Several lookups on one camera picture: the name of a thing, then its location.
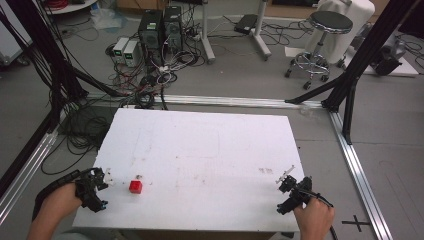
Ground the clear plastic bag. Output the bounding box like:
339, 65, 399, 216
89, 7, 129, 32

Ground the black frame post with braces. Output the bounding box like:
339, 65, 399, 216
284, 0, 422, 146

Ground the white desk leg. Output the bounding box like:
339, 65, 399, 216
250, 0, 273, 62
199, 0, 217, 65

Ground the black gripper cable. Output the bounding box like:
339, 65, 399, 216
293, 187, 340, 240

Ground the white round table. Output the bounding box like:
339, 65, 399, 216
43, 0, 100, 16

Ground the red cube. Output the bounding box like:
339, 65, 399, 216
128, 180, 144, 195

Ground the black round chrome stool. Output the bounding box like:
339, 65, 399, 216
284, 10, 354, 91

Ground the black cable tangle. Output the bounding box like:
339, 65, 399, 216
40, 105, 118, 176

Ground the black frame post with cables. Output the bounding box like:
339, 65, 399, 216
0, 0, 131, 198

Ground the flat black box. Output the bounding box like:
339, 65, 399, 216
233, 13, 259, 36

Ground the white power supply unit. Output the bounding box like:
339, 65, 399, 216
112, 36, 130, 65
123, 39, 140, 68

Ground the slim black computer tower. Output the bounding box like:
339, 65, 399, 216
163, 5, 184, 52

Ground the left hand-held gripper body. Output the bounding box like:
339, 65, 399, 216
74, 167, 110, 214

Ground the mixed cable tangle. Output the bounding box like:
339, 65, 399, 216
105, 19, 214, 111

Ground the person's right hand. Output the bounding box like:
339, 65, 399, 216
293, 197, 336, 240

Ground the long aluminium floor rail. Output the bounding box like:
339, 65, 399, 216
85, 93, 325, 110

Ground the large black computer tower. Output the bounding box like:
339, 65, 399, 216
137, 9, 165, 67

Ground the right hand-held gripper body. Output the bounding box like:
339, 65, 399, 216
276, 175, 314, 216

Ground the person's left hand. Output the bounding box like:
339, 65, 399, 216
42, 182, 84, 228

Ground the black device on white board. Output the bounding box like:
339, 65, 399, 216
369, 39, 408, 78

